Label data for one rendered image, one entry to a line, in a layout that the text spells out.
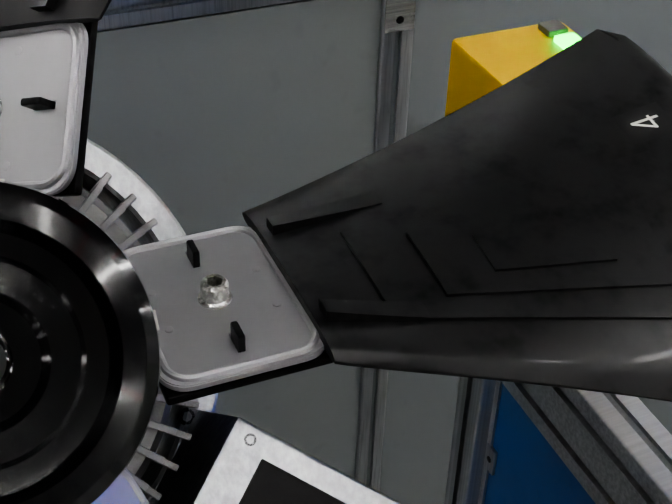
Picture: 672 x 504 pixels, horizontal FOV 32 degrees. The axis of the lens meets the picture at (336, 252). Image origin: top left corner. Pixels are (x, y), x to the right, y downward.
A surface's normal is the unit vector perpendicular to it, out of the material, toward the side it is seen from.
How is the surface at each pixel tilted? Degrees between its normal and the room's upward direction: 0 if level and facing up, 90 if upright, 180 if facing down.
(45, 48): 53
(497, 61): 0
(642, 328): 19
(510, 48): 0
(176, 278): 0
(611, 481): 90
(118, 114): 90
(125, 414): 43
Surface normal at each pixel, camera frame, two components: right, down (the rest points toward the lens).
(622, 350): 0.22, -0.60
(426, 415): 0.39, 0.56
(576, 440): -0.92, 0.21
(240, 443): 0.32, -0.09
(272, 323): 0.03, -0.80
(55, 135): -0.52, -0.14
